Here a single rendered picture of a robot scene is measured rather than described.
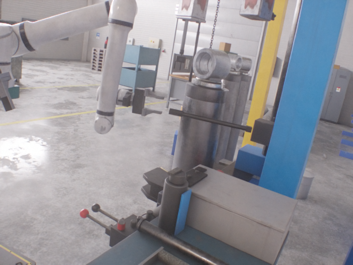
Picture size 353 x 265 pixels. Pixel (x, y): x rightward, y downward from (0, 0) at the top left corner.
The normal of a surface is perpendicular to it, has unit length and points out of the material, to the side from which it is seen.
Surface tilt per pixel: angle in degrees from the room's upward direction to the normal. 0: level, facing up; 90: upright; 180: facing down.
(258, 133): 90
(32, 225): 0
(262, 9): 90
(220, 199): 0
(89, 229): 0
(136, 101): 90
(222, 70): 104
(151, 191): 90
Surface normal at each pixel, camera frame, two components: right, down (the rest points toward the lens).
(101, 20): 0.24, 0.72
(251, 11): -0.71, 0.07
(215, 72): 0.52, 0.68
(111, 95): 0.53, 0.33
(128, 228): 0.16, -0.95
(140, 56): 0.87, 0.26
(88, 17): 0.13, 0.29
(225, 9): -0.51, 0.15
